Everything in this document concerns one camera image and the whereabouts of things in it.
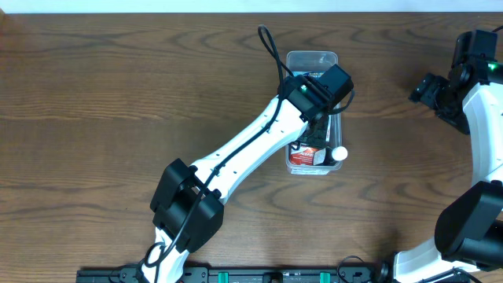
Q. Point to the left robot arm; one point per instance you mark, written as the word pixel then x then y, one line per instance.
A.
pixel 188 203

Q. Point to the red Panadol box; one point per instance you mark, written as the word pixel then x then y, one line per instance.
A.
pixel 300 154

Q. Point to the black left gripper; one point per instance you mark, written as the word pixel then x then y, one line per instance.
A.
pixel 319 131

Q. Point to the blue Kool Fever box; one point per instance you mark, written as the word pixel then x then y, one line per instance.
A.
pixel 315 75

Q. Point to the black mounting rail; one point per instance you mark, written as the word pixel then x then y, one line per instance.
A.
pixel 360 274

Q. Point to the dark bottle white cap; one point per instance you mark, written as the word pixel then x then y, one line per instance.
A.
pixel 330 156

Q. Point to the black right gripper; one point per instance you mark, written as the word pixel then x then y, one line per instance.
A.
pixel 421 91

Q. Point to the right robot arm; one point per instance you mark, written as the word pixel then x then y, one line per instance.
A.
pixel 468 233

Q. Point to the clear plastic container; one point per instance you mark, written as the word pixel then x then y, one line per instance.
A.
pixel 316 61

